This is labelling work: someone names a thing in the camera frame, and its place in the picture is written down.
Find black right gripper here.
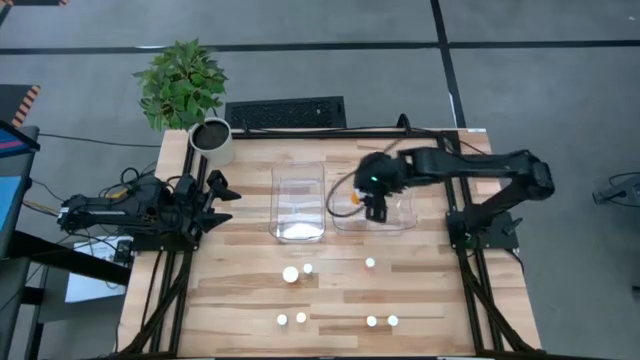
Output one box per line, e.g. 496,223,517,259
352,151,416,224

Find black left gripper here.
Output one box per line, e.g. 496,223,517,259
172,170,243,239

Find clear plastic bin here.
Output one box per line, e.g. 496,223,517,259
329,174,419,237
268,160,327,245

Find small black device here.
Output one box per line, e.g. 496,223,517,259
113,240,134,265

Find green potted plant white pot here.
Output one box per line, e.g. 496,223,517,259
132,38,236,167

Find white paper sheet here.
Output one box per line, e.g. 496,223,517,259
64,237,134,304

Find black desk stand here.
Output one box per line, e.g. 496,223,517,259
0,229,134,360

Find computer monitor blue screen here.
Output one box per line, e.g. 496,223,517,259
0,119,41,259

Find hazard striped floor mat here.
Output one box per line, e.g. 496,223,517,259
0,84,41,129

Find black tripod base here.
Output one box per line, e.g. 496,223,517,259
592,172,640,207

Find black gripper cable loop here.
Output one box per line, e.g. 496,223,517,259
325,168,371,219

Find black aluminium table frame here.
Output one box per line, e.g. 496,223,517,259
119,128,539,359

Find black and yellow cable bundle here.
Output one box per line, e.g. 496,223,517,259
97,167,159,201

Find thin black floor cable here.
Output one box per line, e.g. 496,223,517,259
38,132,162,149

